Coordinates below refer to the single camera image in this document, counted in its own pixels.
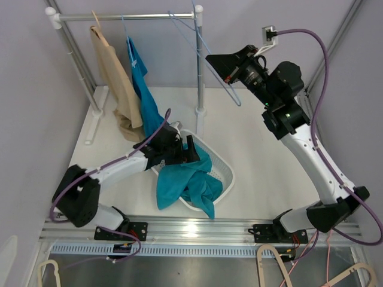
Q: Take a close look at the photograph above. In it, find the teal t shirt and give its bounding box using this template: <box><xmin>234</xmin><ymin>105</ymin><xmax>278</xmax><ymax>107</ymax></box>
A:
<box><xmin>156</xmin><ymin>145</ymin><xmax>223</xmax><ymax>219</ymax></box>

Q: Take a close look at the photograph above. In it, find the pink cable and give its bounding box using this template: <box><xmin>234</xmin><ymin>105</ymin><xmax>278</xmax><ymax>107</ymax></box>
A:
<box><xmin>279</xmin><ymin>230</ymin><xmax>335</xmax><ymax>287</ymax></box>

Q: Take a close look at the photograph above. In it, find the beige plastic hanger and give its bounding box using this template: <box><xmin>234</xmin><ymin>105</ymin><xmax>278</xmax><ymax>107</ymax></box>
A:
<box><xmin>91</xmin><ymin>10</ymin><xmax>101</xmax><ymax>30</ymax></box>

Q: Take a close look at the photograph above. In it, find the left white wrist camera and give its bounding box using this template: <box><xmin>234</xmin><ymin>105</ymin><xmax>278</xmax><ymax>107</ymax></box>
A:
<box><xmin>170</xmin><ymin>121</ymin><xmax>183</xmax><ymax>134</ymax></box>

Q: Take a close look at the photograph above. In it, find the aluminium mounting rail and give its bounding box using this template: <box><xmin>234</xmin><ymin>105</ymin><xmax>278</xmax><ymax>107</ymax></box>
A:
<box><xmin>38</xmin><ymin>216</ymin><xmax>364</xmax><ymax>258</ymax></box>

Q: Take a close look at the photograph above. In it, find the blue t shirt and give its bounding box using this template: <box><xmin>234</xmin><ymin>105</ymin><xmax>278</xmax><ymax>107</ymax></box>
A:
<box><xmin>130</xmin><ymin>38</ymin><xmax>164</xmax><ymax>137</ymax></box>

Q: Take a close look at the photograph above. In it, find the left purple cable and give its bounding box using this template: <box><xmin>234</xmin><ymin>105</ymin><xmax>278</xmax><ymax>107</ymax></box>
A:
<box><xmin>48</xmin><ymin>108</ymin><xmax>172</xmax><ymax>264</ymax></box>

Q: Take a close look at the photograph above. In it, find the white perforated basket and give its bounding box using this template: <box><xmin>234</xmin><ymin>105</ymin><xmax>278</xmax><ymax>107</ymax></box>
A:
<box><xmin>152</xmin><ymin>129</ymin><xmax>235</xmax><ymax>212</ymax></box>

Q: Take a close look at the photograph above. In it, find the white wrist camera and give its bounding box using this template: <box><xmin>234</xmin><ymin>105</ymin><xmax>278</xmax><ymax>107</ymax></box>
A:
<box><xmin>256</xmin><ymin>26</ymin><xmax>278</xmax><ymax>56</ymax></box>
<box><xmin>170</xmin><ymin>121</ymin><xmax>183</xmax><ymax>134</ymax></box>

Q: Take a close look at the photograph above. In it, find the beige t shirt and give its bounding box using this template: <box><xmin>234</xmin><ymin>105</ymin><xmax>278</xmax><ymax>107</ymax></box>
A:
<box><xmin>90</xmin><ymin>26</ymin><xmax>145</xmax><ymax>142</ymax></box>

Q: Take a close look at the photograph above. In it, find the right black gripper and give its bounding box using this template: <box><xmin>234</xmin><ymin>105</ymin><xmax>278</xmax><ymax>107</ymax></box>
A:
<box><xmin>206</xmin><ymin>45</ymin><xmax>277</xmax><ymax>108</ymax></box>

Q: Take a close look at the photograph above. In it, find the metal clothes rack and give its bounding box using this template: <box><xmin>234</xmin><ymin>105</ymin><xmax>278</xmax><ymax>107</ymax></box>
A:
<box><xmin>45</xmin><ymin>1</ymin><xmax>206</xmax><ymax>145</ymax></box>

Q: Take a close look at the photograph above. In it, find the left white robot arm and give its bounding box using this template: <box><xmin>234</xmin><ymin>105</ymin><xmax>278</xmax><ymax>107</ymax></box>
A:
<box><xmin>50</xmin><ymin>124</ymin><xmax>200</xmax><ymax>240</ymax></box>

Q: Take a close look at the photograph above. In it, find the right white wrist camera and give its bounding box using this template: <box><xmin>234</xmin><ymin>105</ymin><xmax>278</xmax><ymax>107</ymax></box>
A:
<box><xmin>256</xmin><ymin>26</ymin><xmax>278</xmax><ymax>56</ymax></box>

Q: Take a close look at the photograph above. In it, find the blue wire hanger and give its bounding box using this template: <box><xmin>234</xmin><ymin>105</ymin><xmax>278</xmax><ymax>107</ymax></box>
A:
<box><xmin>121</xmin><ymin>15</ymin><xmax>137</xmax><ymax>69</ymax></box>
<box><xmin>168</xmin><ymin>1</ymin><xmax>242</xmax><ymax>107</ymax></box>

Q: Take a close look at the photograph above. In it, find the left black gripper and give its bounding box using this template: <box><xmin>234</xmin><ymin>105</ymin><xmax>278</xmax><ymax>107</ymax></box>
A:
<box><xmin>162</xmin><ymin>135</ymin><xmax>199</xmax><ymax>165</ymax></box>

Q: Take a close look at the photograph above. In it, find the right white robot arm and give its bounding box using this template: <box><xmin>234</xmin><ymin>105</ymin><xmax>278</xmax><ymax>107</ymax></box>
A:
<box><xmin>206</xmin><ymin>45</ymin><xmax>360</xmax><ymax>242</ymax></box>

